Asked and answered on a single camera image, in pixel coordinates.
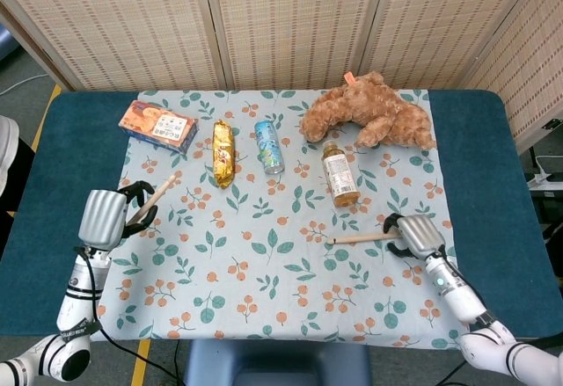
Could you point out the woven bamboo folding screen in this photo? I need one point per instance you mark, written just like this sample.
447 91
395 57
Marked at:
286 21

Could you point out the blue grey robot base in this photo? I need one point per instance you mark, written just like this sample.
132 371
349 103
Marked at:
277 364

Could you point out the blue orange cookie box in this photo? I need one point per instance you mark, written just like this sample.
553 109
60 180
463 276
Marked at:
158 126

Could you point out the blue drink can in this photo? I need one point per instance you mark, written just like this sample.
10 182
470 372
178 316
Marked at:
269 146

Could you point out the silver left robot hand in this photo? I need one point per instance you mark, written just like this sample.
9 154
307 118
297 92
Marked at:
103 219

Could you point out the amber tea bottle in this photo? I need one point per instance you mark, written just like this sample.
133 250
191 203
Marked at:
339 175

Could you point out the floral leaf-print tablecloth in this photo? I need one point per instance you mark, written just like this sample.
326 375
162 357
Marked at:
264 271

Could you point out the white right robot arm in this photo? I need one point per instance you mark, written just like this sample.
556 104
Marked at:
462 298

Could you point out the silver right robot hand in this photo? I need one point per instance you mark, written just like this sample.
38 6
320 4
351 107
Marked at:
420 236

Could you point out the white rounded object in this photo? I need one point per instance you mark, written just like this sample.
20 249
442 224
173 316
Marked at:
8 153

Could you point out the brown plush teddy bear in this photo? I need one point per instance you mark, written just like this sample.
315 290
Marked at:
387 113

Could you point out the gold snack packet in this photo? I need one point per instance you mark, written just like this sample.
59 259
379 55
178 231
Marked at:
224 153

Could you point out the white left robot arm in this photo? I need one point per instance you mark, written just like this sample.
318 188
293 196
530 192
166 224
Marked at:
77 311

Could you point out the wooden stick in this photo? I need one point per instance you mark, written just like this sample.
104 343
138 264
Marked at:
360 238
160 190

